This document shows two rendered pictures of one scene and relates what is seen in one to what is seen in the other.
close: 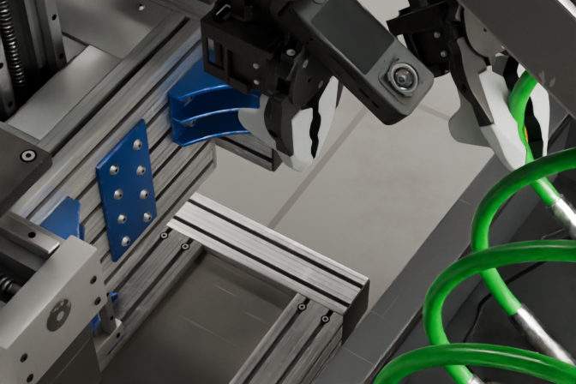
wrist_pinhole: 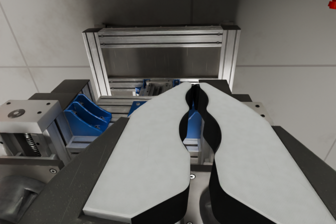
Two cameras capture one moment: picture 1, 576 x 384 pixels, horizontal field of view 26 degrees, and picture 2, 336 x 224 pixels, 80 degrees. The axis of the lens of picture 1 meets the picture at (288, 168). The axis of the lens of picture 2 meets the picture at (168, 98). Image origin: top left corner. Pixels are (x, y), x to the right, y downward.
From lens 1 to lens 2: 0.89 m
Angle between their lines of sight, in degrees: 30
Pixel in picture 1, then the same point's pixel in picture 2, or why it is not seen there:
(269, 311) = (110, 51)
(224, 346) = (128, 55)
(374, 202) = (57, 47)
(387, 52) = not seen: outside the picture
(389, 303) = not seen: outside the picture
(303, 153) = (234, 108)
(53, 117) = not seen: hidden behind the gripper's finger
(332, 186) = (63, 60)
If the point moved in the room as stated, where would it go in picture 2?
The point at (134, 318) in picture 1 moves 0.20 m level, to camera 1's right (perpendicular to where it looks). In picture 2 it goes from (137, 79) to (115, 53)
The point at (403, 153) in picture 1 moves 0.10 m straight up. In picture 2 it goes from (38, 49) to (29, 54)
